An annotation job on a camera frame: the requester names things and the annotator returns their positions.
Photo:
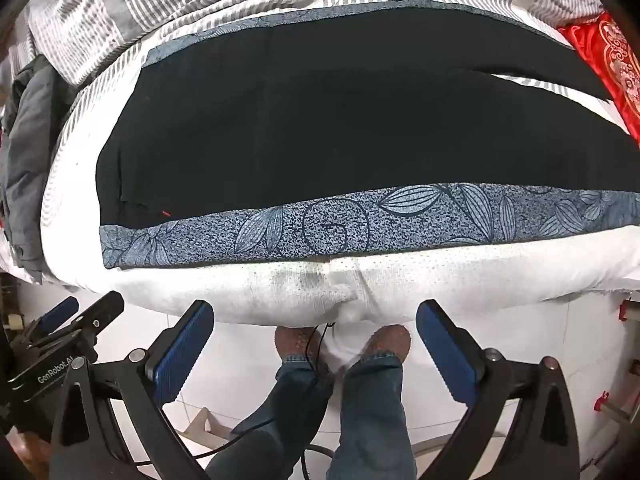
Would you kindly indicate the blue leaf-print cloth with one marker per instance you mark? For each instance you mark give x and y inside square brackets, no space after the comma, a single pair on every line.
[325,232]

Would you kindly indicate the red embroidered pillow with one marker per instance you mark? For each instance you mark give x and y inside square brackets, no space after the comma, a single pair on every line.
[615,60]

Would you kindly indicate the metal rack with red joints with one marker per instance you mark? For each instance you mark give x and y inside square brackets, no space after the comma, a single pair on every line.
[602,402]

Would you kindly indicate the grey jacket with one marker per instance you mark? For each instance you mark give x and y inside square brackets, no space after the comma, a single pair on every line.
[30,160]

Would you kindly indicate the person's leg in jeans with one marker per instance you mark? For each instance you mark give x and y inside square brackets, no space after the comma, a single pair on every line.
[372,410]
[280,410]

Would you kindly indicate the black pants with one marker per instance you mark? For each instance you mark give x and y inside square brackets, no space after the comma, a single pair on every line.
[325,135]

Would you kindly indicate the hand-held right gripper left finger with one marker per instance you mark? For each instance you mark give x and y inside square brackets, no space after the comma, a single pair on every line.
[182,347]

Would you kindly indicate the person's brown shoe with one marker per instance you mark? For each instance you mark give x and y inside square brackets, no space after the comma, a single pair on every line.
[295,342]
[387,342]

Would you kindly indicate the person's left brown shoe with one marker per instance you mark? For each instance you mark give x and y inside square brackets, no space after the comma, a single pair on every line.
[295,342]

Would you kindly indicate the white striped bed sheet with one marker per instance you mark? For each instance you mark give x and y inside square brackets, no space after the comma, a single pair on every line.
[75,110]

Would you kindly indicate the white mesh mattress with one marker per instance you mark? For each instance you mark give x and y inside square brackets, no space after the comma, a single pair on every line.
[450,280]

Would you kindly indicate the person's right brown shoe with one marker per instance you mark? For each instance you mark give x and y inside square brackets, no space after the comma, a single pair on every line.
[387,342]

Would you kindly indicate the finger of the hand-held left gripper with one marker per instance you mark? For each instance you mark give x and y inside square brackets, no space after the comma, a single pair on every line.
[102,307]
[60,312]

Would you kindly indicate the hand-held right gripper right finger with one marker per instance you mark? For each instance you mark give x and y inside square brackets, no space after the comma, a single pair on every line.
[445,355]

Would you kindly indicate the person's left leg in jeans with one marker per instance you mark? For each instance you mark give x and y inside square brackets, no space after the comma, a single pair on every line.
[280,410]

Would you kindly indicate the person's right leg in jeans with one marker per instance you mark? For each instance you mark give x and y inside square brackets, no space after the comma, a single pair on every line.
[372,410]

